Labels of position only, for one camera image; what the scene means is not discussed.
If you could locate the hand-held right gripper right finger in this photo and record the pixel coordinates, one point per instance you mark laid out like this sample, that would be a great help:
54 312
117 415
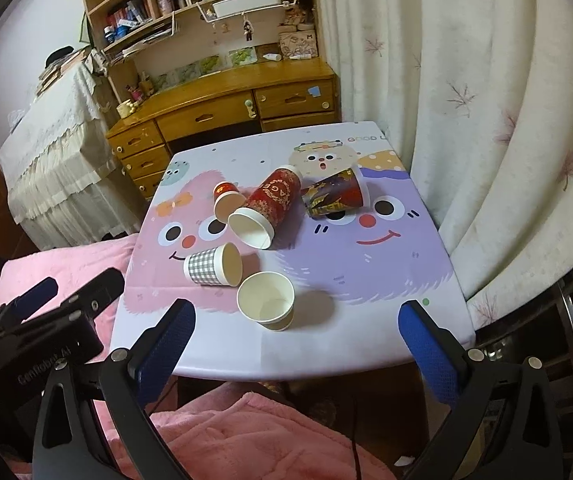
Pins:
429 350

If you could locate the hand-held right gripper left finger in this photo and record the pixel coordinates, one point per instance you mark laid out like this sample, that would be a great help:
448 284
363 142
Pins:
166 347

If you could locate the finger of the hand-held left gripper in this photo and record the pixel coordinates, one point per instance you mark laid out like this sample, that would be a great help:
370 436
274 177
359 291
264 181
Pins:
97 287
36 296

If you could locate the checked paper cup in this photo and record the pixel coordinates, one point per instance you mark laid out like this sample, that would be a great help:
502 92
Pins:
201 266

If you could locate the cream paper cup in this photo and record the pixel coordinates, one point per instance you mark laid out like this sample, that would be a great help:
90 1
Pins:
266 295

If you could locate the small red paper cup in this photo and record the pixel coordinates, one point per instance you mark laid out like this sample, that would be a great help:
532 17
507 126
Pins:
224 192

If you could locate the colourful printed paper cup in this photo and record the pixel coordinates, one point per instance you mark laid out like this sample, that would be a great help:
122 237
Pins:
336 192

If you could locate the tall red paper cup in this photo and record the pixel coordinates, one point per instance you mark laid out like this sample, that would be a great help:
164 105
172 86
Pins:
276 195

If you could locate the cartoon printed table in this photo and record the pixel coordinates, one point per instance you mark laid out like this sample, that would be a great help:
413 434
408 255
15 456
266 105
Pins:
366 270

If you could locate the pink fleece blanket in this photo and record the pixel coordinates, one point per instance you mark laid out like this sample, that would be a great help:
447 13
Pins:
241 435

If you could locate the white lace cloth cover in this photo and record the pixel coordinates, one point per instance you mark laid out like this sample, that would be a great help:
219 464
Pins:
56 150

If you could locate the small yellow figurine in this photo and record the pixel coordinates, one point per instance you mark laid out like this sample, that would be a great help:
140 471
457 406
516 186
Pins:
127 108

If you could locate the wooden desk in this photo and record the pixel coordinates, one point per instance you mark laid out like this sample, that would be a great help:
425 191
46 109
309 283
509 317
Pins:
206 120

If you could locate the black hat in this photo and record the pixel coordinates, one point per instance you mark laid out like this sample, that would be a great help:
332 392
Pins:
59 55

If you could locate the white leaf print curtain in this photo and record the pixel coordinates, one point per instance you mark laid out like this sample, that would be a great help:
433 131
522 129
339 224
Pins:
466 85

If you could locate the white tube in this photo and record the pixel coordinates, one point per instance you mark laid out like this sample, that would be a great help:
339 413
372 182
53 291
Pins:
271 57

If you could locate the pink cylinder container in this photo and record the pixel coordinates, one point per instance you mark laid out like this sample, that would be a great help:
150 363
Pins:
163 0

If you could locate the hanging doll charm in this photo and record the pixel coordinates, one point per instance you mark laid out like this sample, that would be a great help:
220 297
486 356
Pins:
248 27

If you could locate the printed cardboard box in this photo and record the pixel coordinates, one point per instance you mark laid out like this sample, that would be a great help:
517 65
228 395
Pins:
296 44

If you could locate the white plastic basket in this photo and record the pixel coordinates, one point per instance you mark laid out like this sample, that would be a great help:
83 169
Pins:
246 4

